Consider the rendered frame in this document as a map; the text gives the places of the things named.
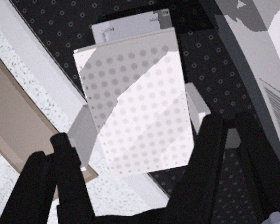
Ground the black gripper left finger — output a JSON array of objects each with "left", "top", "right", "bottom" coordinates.
[{"left": 0, "top": 104, "right": 98, "bottom": 224}]

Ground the white well plate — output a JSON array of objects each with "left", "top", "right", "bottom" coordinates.
[{"left": 73, "top": 27, "right": 194, "bottom": 178}]

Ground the grey lab machine housing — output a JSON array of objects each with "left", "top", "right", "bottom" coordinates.
[{"left": 199, "top": 0, "right": 280, "bottom": 160}]

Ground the grey flat plate nest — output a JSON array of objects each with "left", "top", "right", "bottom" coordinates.
[{"left": 91, "top": 8, "right": 172, "bottom": 44}]

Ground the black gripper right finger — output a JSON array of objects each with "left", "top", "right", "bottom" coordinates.
[{"left": 159, "top": 83, "right": 280, "bottom": 224}]

